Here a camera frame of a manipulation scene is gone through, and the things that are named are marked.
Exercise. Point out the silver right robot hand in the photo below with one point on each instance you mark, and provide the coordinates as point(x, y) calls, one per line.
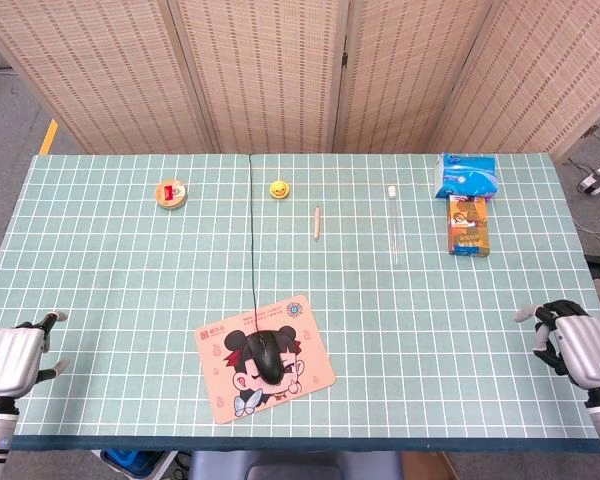
point(585, 347)

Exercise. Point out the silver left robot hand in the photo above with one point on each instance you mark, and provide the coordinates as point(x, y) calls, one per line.
point(7, 357)

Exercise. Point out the black computer mouse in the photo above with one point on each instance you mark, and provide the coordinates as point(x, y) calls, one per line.
point(265, 357)

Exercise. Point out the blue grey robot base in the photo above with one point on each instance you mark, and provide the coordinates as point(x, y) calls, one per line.
point(295, 467)

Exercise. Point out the cartoon girl mouse pad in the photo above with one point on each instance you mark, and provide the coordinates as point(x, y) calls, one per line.
point(310, 360)

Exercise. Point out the green checked tablecloth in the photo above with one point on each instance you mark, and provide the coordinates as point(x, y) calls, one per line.
point(130, 275)

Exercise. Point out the blue plastic bin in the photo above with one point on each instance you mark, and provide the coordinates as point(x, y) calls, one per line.
point(127, 460)

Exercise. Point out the white power strip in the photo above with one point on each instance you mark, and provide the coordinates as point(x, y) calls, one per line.
point(597, 180)

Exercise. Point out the orange and blue box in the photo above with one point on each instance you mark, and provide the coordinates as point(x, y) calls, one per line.
point(468, 225)

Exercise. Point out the blue tissue pack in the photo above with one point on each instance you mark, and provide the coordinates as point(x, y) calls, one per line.
point(465, 177)

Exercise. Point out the yellow floor tape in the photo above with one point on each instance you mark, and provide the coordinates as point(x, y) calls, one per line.
point(48, 137)

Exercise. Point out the yellow tape roll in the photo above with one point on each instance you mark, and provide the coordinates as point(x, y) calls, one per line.
point(171, 195)

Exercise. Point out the glass test tube white cap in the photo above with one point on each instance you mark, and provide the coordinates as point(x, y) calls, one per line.
point(392, 190)

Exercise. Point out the bamboo folding screen panel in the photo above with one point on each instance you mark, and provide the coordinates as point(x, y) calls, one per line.
point(405, 75)
point(545, 75)
point(105, 75)
point(265, 75)

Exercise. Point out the short wooden stick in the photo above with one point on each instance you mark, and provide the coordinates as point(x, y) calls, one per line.
point(317, 222)

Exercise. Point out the yellow duck toy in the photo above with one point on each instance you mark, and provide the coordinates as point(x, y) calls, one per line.
point(280, 190)

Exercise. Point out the black screen hinge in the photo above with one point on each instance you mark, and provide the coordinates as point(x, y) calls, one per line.
point(345, 56)

